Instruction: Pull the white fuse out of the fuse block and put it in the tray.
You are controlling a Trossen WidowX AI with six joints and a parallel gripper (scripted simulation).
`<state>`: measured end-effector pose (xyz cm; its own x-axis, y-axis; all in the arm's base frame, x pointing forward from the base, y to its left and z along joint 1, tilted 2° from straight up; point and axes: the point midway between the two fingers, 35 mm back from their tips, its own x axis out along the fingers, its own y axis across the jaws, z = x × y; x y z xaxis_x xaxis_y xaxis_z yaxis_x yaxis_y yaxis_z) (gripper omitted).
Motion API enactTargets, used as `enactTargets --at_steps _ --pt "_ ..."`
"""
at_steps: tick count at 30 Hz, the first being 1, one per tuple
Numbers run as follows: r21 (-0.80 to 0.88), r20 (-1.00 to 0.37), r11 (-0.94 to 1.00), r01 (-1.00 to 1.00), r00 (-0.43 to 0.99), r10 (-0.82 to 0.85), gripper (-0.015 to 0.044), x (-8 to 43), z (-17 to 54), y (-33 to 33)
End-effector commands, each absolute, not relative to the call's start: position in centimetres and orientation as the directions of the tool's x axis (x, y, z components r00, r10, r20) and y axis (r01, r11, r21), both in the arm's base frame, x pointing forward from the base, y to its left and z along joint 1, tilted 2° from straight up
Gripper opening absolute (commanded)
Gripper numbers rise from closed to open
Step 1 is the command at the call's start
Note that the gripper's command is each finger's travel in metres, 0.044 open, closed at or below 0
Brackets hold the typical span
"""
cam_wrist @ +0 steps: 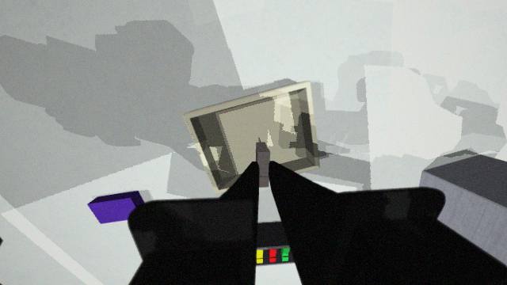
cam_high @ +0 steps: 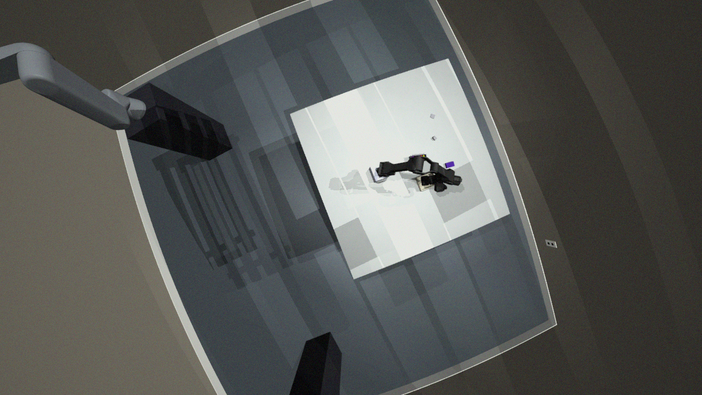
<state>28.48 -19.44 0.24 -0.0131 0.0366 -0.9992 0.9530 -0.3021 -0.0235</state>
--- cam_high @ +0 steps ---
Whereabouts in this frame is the beige shallow tray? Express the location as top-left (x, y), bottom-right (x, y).
top-left (415, 173), bottom-right (434, 191)

